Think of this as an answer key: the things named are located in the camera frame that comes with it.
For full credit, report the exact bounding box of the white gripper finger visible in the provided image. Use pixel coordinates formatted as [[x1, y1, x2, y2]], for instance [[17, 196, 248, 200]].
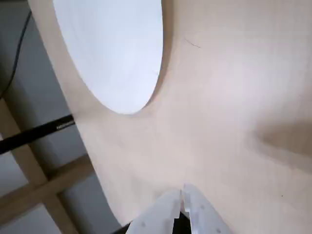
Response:
[[126, 188, 182, 234], [182, 183, 233, 234]]

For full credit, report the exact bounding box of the black tripod leg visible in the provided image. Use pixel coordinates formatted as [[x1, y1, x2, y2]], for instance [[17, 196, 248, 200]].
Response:
[[0, 114, 75, 155]]

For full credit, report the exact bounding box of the white round plate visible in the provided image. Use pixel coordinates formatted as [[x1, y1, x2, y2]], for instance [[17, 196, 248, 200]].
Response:
[[52, 0, 164, 116]]

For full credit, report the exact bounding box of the wooden table frame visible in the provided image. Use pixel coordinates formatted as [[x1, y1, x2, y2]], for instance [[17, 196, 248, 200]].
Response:
[[0, 97, 98, 234]]

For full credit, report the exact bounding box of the thin grey floor cable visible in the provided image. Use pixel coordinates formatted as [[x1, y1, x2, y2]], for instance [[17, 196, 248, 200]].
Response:
[[0, 10, 33, 96]]

